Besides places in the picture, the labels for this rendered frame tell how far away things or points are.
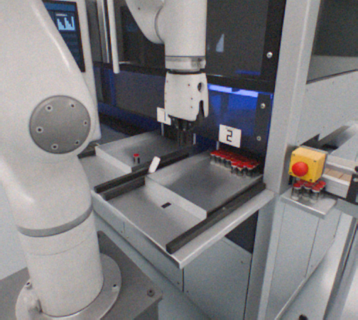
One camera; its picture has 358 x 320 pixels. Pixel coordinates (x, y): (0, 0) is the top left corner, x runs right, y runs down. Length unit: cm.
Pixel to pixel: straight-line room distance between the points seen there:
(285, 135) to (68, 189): 58
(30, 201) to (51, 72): 19
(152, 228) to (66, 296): 25
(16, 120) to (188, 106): 34
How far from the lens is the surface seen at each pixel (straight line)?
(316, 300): 182
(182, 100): 57
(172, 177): 90
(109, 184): 86
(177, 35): 55
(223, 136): 91
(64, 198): 43
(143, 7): 61
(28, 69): 34
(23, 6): 37
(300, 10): 76
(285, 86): 77
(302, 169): 76
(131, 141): 120
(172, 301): 166
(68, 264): 50
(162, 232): 68
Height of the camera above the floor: 132
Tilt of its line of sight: 22 degrees down
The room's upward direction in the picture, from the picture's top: straight up
